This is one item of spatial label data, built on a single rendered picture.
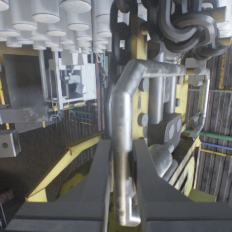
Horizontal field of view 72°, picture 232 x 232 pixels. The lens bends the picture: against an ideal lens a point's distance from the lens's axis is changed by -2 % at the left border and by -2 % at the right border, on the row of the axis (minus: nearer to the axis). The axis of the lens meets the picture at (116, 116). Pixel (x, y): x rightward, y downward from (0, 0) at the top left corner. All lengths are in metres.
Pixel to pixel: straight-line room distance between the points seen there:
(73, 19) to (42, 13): 0.26
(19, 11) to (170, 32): 1.35
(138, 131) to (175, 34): 0.14
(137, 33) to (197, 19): 0.08
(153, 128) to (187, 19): 0.17
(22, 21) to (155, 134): 1.32
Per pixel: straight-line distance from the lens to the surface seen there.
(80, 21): 1.38
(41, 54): 4.70
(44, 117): 0.32
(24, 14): 1.48
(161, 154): 0.20
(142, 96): 0.26
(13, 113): 0.34
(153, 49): 0.28
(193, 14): 0.20
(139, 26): 0.25
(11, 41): 2.36
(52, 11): 1.23
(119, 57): 0.26
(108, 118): 0.25
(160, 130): 0.29
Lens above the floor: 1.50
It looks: 14 degrees up
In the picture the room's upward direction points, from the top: 179 degrees clockwise
